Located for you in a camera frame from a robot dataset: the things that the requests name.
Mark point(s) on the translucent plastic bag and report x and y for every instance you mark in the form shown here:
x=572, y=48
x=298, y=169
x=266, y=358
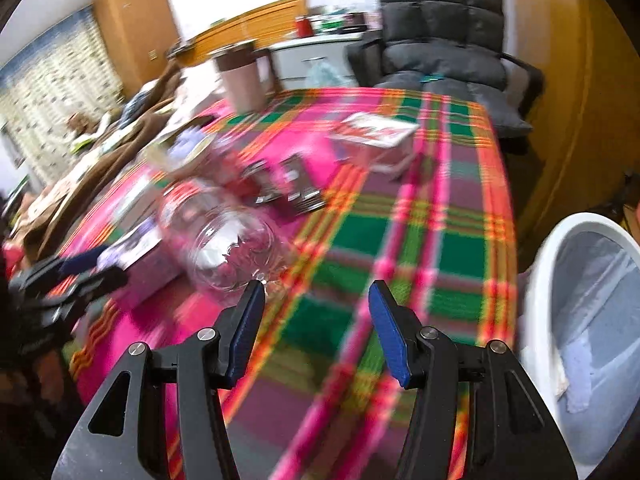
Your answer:
x=325, y=75

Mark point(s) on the white trash bin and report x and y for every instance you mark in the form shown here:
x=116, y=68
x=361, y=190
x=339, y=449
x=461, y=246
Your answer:
x=537, y=285

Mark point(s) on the white quilt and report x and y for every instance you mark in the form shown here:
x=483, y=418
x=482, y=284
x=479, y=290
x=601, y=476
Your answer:
x=192, y=100

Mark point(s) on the patterned curtain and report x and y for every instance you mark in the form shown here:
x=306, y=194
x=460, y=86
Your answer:
x=50, y=85

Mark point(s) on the grey padded chair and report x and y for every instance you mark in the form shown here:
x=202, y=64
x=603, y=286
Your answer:
x=435, y=35

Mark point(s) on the green white box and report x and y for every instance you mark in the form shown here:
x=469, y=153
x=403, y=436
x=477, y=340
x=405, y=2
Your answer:
x=331, y=24

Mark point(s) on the red cup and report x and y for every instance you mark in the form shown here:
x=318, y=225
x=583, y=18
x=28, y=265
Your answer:
x=303, y=26

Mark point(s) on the plaid pink green tablecloth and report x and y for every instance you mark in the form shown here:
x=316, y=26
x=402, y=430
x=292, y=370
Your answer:
x=400, y=240

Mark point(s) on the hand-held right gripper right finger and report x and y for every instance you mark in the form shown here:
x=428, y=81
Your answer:
x=387, y=335

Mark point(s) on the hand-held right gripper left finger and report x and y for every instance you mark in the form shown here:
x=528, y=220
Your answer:
x=247, y=327

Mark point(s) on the orange wooden cabinet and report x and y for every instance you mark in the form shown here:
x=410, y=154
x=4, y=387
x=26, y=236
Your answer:
x=130, y=25

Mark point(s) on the wooden headboard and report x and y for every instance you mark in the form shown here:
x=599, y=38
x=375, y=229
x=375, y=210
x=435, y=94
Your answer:
x=250, y=25

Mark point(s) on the purple white packet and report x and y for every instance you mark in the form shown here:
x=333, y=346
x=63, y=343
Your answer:
x=130, y=245

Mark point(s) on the crushed clear plastic cup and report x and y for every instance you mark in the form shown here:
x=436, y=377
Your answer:
x=190, y=205

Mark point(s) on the white nightstand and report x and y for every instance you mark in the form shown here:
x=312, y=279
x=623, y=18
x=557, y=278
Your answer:
x=310, y=57

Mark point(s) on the red white carton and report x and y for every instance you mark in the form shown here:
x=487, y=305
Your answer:
x=372, y=132

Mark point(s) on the brown white pitcher jug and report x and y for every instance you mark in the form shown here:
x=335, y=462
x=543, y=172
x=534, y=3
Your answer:
x=240, y=85

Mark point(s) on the large wooden wardrobe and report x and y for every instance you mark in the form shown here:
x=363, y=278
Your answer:
x=565, y=85

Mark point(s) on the teal small packet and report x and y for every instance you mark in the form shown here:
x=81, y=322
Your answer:
x=432, y=78

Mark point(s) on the brown snack wrapper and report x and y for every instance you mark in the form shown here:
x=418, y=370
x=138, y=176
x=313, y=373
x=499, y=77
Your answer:
x=302, y=185

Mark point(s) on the pale plastic bin liner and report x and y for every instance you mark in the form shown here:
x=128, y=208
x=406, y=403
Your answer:
x=600, y=310

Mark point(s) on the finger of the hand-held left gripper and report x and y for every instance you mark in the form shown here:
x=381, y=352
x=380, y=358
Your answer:
x=100, y=282
x=75, y=262

